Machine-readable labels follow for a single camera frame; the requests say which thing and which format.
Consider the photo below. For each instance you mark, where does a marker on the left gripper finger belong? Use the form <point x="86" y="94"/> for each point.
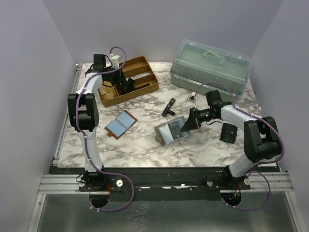
<point x="130" y="85"/>
<point x="124" y="87"/>

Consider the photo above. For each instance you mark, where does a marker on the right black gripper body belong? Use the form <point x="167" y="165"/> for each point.
<point x="203" y="115"/>

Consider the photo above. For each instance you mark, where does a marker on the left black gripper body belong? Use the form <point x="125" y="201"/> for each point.
<point x="114" y="77"/>

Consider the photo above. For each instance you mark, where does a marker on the grey card holder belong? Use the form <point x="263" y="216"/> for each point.
<point x="163" y="134"/>

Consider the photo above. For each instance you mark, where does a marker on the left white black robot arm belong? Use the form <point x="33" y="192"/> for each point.
<point x="84" y="115"/>

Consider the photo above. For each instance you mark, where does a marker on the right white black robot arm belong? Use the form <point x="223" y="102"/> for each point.
<point x="262" y="141"/>

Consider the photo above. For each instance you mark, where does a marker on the white card in tray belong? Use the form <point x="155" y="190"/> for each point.
<point x="140" y="75"/>

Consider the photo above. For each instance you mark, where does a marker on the brown blue open card holder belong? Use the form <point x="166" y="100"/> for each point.
<point x="122" y="123"/>

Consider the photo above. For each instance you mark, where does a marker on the black item in tray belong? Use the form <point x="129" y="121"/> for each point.
<point x="142" y="86"/>

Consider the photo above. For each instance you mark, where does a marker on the yellow packets in tray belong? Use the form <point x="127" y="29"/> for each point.
<point x="107" y="91"/>

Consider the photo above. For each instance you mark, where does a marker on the brown woven organizer tray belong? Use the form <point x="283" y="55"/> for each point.
<point x="131" y="68"/>

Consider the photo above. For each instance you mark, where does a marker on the black T-shaped tool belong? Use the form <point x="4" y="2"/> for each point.
<point x="167" y="110"/>

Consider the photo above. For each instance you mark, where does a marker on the green clear-lid storage box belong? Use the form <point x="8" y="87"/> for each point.
<point x="204" y="68"/>

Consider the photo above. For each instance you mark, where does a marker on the aluminium side rail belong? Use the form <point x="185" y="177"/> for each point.
<point x="57" y="152"/>

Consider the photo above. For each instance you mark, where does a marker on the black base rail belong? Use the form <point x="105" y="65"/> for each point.
<point x="147" y="195"/>

